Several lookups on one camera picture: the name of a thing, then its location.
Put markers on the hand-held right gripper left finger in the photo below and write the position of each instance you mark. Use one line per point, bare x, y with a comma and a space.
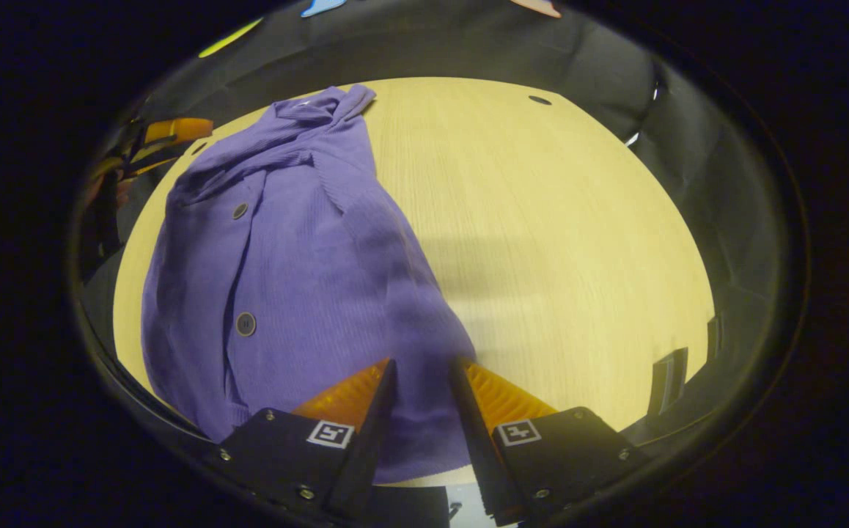
369, 433

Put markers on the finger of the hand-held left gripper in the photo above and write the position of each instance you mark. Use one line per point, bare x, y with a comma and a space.
179, 130
138, 163

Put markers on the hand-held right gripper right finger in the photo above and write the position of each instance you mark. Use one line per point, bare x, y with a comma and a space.
479, 447

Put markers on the purple knit cardigan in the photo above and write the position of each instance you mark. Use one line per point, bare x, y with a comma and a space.
300, 257

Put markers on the black backdrop cloth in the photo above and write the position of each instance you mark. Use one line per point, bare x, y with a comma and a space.
468, 51

